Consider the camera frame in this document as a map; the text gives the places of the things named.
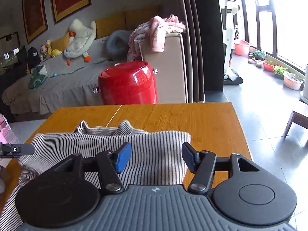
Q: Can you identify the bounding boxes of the glass fish tank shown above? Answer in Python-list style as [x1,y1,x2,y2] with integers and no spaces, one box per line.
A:
[0,31,28,77]

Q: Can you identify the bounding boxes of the white duck plush toy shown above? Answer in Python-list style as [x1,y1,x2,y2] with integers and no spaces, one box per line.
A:
[63,19,97,66]

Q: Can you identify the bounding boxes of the yellow throw cushion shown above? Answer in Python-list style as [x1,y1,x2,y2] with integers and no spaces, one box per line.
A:
[50,32,71,52]

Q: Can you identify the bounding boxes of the pink plastic basin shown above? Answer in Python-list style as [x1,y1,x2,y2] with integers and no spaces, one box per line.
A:
[234,39,251,56]

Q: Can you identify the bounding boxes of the gold framed red picture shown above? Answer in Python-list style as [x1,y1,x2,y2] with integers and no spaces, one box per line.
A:
[50,0,92,24]
[22,0,49,44]

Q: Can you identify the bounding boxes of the pink toy box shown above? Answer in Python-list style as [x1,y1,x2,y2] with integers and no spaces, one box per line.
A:
[0,114,18,145]

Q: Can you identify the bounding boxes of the grey neck pillow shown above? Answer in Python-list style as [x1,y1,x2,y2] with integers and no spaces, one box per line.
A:
[106,30,133,59]

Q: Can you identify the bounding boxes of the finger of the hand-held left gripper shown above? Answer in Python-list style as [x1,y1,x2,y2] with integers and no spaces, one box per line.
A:
[0,142,36,159]

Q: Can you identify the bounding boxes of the white upright floor cleaner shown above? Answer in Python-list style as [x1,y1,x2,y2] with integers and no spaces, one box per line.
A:
[220,0,243,86]

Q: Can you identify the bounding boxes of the striped knit sweater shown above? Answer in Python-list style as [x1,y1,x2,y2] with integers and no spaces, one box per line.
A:
[0,120,192,224]

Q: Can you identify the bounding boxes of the grey low table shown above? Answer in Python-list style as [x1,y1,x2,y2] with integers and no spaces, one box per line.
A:
[7,119,47,145]

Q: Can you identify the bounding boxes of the small red basin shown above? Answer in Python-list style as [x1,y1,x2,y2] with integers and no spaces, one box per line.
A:
[263,60,277,72]

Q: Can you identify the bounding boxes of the green leafy bundle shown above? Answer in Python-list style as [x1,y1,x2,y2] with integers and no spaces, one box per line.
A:
[250,50,266,60]

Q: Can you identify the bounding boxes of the white ribbed plant pot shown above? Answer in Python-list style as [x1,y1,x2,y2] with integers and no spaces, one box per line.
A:
[300,64,308,104]

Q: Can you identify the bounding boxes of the dark cabinet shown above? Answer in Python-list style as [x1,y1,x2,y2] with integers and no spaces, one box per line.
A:
[0,63,29,97]

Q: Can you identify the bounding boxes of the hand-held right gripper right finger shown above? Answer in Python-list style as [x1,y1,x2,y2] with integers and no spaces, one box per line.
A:
[181,141,265,196]

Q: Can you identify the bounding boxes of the small wooden stool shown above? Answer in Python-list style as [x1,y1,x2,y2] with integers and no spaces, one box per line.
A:
[283,101,308,139]

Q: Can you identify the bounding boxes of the beige sofa armrest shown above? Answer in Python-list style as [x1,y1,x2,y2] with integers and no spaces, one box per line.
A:
[138,32,189,104]

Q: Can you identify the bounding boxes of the grey covered sofa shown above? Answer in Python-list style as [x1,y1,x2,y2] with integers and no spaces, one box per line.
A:
[1,30,145,121]

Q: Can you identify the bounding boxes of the mustard sofa back cushion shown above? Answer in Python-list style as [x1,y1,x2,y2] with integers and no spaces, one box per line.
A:
[125,5,162,30]
[95,11,126,39]

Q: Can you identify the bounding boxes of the black window frame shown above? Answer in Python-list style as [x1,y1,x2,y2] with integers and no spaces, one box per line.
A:
[241,0,308,75]

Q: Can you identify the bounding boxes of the pink planter with soil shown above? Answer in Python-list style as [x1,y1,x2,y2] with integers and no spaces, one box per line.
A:
[283,72,304,90]

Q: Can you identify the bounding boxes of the green seedling tray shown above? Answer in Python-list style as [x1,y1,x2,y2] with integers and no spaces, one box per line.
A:
[273,65,288,80]

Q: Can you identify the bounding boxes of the pink clothes pile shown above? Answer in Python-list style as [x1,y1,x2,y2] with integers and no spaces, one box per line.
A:
[127,14,186,62]

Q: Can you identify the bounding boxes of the red glossy round container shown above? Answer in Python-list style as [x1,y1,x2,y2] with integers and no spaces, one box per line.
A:
[93,61,159,105]

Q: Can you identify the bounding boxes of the dark curtain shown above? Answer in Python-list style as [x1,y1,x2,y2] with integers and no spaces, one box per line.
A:
[176,0,224,103]

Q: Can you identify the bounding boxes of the green cloth on sofa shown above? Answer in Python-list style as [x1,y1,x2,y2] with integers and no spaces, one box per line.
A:
[28,64,50,89]

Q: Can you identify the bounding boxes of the pink doll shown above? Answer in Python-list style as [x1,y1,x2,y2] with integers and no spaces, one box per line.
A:
[40,44,49,60]

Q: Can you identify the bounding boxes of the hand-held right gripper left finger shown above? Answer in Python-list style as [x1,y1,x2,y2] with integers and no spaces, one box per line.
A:
[41,141,132,196]

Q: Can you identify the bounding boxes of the black bag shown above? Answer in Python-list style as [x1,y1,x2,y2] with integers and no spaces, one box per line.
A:
[27,47,41,69]

